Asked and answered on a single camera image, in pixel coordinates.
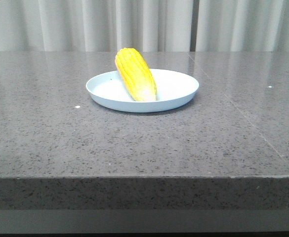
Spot light blue round plate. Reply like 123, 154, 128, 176
86, 69, 199, 113

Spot yellow corn cob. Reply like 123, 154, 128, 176
115, 48, 157, 102

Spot grey pleated curtain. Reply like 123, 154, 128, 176
0, 0, 289, 52

